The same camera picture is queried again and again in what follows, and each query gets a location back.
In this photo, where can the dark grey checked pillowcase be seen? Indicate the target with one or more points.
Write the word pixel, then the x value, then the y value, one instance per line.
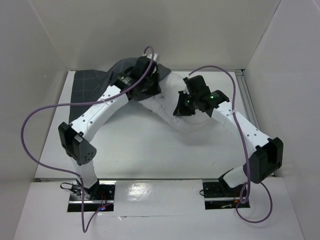
pixel 89 85

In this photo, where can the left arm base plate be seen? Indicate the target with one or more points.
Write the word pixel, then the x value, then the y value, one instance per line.
pixel 102 199

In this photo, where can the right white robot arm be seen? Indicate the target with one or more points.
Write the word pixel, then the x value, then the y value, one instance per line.
pixel 225 114

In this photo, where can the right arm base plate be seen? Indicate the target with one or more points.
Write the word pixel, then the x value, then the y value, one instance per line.
pixel 216 197

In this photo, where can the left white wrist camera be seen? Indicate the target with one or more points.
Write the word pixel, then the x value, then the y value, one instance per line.
pixel 152 56

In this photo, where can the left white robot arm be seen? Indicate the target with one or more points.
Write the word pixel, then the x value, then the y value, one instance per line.
pixel 137 81

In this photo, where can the white pillow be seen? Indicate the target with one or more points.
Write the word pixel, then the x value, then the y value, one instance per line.
pixel 168 105

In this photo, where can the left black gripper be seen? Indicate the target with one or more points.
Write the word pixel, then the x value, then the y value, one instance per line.
pixel 157 89

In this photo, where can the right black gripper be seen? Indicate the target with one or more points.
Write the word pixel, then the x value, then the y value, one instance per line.
pixel 182 104

